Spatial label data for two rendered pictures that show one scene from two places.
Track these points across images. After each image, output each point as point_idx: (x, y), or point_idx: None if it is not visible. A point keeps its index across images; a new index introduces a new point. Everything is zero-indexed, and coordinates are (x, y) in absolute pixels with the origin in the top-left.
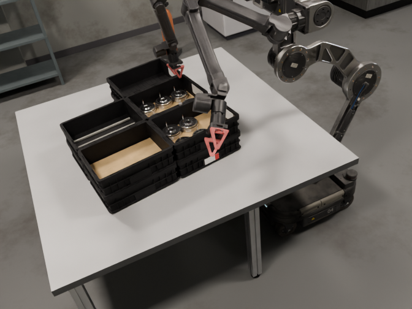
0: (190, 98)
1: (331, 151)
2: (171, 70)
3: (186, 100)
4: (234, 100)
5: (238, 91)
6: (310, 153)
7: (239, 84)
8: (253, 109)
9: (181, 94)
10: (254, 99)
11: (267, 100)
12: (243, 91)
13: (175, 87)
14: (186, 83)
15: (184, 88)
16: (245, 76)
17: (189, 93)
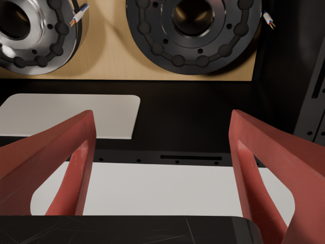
0: (71, 45)
1: None
2: (264, 142)
3: (63, 6)
4: (140, 168)
5: (178, 197)
6: None
7: (208, 214)
8: (63, 175)
9: (163, 27)
10: (111, 202)
11: (84, 212)
12: (170, 205)
13: (282, 40)
14: (228, 118)
15: (254, 85)
16: None
17: (191, 77)
